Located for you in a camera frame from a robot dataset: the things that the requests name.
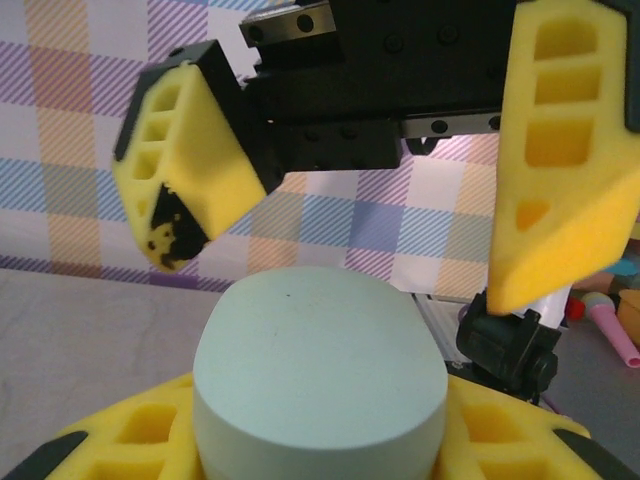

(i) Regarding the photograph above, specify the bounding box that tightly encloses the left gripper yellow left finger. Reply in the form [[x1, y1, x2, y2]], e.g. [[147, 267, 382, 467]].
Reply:
[[7, 372, 205, 480]]

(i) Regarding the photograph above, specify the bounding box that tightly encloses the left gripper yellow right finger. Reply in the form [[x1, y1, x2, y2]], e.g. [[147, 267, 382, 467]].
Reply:
[[433, 374, 640, 480]]

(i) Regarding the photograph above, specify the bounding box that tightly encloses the pale mint earbud charging case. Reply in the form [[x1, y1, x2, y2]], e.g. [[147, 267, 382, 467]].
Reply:
[[192, 265, 450, 480]]

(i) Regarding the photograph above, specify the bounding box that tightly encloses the teal toy block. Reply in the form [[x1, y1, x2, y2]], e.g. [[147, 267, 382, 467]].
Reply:
[[610, 256, 640, 285]]

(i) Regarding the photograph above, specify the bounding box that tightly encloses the pink toy microphone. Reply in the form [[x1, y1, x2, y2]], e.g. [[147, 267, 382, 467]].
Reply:
[[582, 292, 640, 370]]

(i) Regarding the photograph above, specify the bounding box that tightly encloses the long aluminium base rail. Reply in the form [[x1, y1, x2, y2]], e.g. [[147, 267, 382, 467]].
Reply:
[[409, 291, 484, 374]]

